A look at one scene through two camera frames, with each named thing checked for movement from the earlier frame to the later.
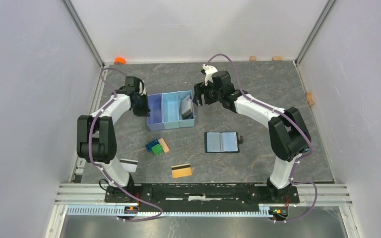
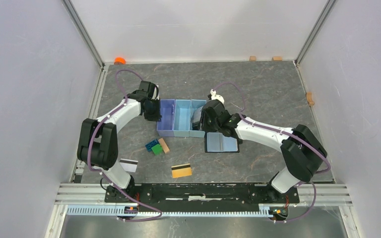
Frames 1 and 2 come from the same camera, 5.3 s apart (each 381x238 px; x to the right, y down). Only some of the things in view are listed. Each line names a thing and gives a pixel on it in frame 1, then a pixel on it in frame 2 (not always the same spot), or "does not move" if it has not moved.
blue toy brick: (151, 145) does not move
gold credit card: (181, 170) does not move
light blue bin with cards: (184, 123) → (192, 112)
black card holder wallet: (222, 142) does not move
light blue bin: (169, 110) → (181, 118)
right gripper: (201, 89) → (203, 125)
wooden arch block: (309, 97) does not move
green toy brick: (157, 149) does not move
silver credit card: (130, 165) does not move
